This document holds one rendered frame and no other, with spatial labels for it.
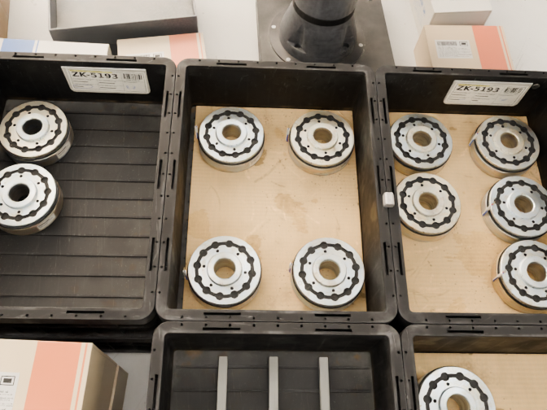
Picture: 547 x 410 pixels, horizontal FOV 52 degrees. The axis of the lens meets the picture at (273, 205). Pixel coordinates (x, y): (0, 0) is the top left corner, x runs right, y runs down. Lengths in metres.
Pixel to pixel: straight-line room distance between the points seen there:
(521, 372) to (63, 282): 0.65
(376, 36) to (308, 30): 0.18
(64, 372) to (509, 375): 0.58
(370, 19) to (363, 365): 0.71
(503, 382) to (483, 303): 0.11
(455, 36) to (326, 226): 0.52
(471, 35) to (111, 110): 0.70
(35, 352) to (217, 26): 0.77
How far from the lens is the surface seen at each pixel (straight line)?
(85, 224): 0.88
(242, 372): 0.79
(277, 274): 0.82
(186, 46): 1.11
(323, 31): 1.08
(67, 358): 0.73
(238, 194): 0.87
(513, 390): 0.87
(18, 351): 0.74
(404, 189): 0.88
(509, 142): 1.00
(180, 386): 0.79
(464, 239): 0.91
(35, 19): 1.31
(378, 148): 0.82
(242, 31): 1.23
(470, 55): 1.19
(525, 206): 0.95
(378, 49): 1.18
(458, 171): 0.96
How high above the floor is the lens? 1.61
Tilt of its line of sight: 65 degrees down
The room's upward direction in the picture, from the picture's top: 8 degrees clockwise
